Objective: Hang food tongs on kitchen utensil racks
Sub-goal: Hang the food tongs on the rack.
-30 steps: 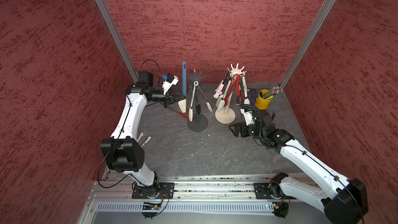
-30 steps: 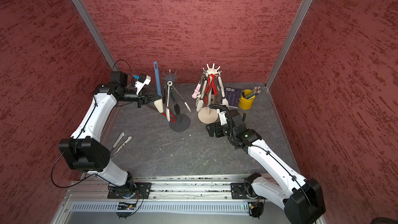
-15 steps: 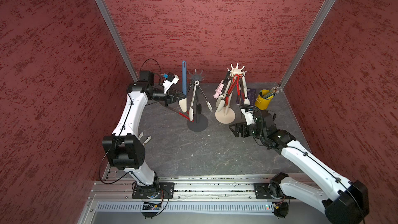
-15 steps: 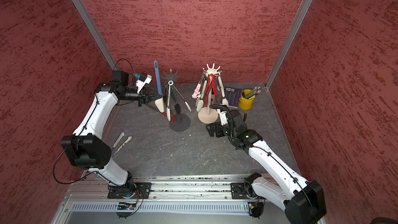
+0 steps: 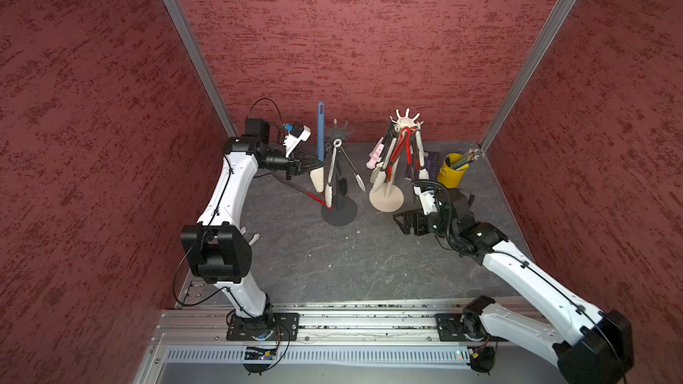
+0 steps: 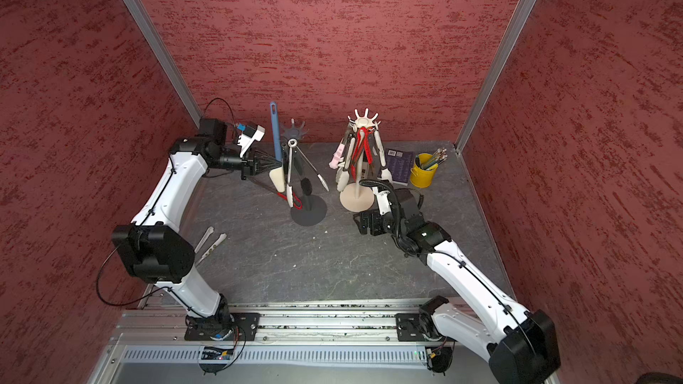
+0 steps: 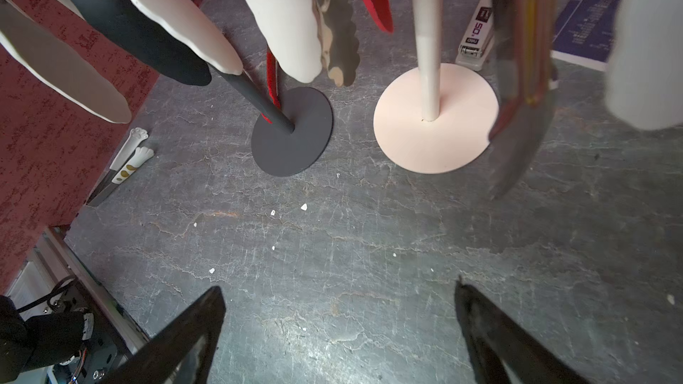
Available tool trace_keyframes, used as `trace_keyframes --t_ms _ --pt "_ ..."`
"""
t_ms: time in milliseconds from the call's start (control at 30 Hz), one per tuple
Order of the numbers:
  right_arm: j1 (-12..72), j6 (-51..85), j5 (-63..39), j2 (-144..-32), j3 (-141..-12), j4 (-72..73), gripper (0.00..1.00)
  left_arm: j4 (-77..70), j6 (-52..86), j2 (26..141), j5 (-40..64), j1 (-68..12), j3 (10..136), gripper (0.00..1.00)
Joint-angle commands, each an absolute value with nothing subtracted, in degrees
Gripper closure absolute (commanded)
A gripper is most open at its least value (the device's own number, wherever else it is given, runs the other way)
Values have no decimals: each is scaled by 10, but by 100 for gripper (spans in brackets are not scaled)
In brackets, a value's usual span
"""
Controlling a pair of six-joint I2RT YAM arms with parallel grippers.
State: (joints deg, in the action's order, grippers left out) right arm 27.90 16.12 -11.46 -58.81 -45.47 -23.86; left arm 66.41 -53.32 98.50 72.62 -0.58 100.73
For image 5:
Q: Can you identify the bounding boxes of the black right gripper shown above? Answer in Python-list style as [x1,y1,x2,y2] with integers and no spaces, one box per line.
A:
[392,206,457,238]

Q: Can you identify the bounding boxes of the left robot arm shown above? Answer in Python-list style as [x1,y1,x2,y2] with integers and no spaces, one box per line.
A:
[180,118,322,342]

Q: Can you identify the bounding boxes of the black steel tongs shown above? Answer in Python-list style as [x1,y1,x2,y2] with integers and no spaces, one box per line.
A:
[335,170,348,197]

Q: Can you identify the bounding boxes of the cream blue handled tongs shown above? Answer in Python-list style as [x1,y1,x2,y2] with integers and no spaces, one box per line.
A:
[311,101,325,193]

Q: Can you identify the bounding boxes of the aluminium corner post left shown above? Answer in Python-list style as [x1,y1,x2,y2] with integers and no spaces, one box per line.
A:
[162,0,237,136]

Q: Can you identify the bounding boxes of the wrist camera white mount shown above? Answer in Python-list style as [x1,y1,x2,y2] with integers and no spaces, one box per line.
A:
[414,187,439,216]
[283,123,311,158]

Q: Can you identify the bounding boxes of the yellow metal pencil bucket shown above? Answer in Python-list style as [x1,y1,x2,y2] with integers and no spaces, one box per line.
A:
[437,153,469,188]

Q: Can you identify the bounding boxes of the aluminium corner post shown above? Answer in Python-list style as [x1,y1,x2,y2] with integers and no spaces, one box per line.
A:
[478,0,577,155]
[162,0,237,136]

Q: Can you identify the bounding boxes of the bundle of pencils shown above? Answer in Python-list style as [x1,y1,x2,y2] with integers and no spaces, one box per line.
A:
[450,148,483,170]

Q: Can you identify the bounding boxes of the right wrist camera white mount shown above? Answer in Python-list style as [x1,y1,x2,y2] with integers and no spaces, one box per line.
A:
[414,187,439,216]

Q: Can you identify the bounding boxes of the pink handled tweezers tongs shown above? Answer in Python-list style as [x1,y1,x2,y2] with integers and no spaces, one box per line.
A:
[366,134,389,170]

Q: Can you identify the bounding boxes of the dark grey utensil rack stand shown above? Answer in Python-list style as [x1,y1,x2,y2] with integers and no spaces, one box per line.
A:
[321,119,358,227]

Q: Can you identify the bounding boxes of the scalloped steel serving tongs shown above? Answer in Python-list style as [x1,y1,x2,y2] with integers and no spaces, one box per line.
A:
[371,135,397,192]

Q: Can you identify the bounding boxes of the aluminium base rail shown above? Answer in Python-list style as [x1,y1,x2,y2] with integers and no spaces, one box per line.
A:
[134,297,564,383]

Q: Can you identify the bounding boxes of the long red handled steel tongs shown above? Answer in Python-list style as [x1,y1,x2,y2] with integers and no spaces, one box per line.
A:
[271,172,329,209]

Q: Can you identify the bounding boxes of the red looped long steel tongs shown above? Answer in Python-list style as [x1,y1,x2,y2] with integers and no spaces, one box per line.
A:
[387,126,420,180]

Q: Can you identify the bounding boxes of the cream utensil rack stand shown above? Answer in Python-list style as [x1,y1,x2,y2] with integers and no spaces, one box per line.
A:
[369,108,422,213]

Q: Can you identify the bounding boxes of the purple book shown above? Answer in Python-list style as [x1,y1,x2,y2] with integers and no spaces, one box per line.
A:
[424,151,441,180]

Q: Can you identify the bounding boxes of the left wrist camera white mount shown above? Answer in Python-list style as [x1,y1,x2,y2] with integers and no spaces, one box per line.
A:
[283,123,311,158]

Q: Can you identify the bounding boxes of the small red silicone tongs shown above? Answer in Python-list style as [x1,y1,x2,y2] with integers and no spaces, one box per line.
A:
[386,127,414,179]

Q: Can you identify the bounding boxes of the aluminium corner post right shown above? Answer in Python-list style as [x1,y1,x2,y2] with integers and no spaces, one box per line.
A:
[478,0,577,155]

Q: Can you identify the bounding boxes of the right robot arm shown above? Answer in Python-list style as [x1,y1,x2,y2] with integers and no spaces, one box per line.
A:
[400,180,634,383]

